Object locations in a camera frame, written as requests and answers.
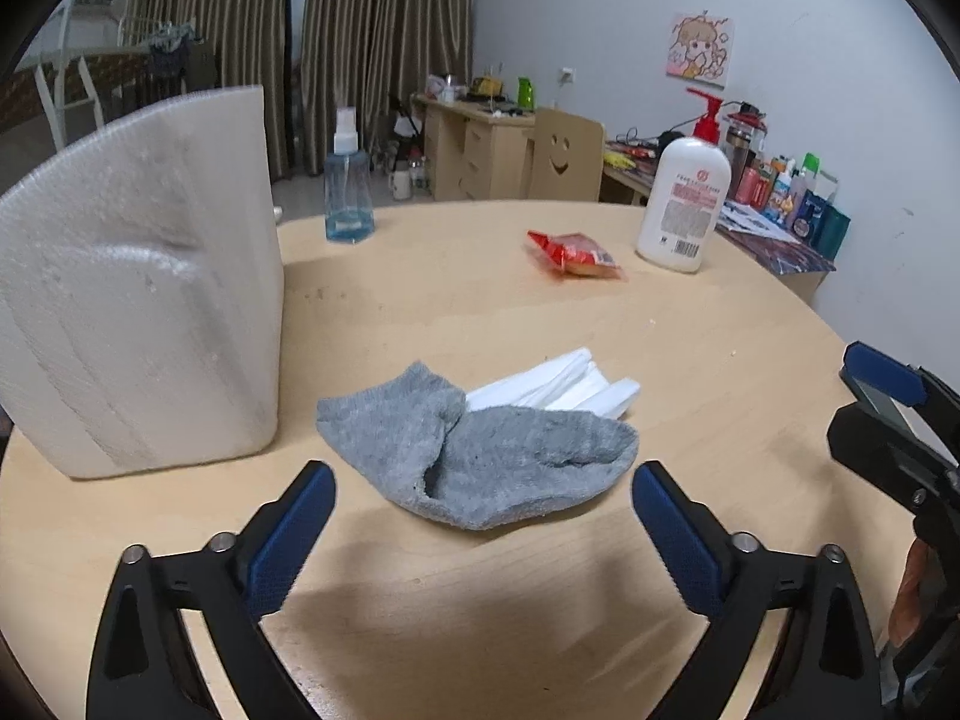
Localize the white lotion pump bottle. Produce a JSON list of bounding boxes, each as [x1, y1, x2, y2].
[[635, 88, 732, 273]]

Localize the grey sock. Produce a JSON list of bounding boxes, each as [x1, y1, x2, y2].
[[316, 362, 640, 532]]

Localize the white styrofoam box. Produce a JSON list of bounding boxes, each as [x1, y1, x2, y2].
[[2, 86, 285, 479]]

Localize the anime girl wall picture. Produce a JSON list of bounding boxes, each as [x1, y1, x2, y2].
[[665, 11, 736, 88]]

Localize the white cloth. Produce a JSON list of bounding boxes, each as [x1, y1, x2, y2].
[[466, 348, 641, 419]]

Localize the toiletry bottles cluster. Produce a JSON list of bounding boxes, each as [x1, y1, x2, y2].
[[716, 103, 851, 275]]

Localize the wooden smiley face chair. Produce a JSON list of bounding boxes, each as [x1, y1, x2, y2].
[[527, 107, 605, 202]]

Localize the wooden desk with drawers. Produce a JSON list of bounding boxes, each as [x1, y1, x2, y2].
[[412, 94, 535, 202]]

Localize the green bottle on desk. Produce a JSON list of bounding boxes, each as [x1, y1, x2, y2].
[[516, 76, 535, 110]]

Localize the brown striped curtains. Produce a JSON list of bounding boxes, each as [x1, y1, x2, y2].
[[127, 0, 472, 179]]

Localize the metal bunk bed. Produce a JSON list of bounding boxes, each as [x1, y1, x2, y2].
[[2, 0, 220, 188]]

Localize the red snack packet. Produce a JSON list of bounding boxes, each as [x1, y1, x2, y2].
[[527, 231, 622, 280]]

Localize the blue spray bottle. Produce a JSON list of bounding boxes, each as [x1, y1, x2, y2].
[[324, 107, 374, 244]]

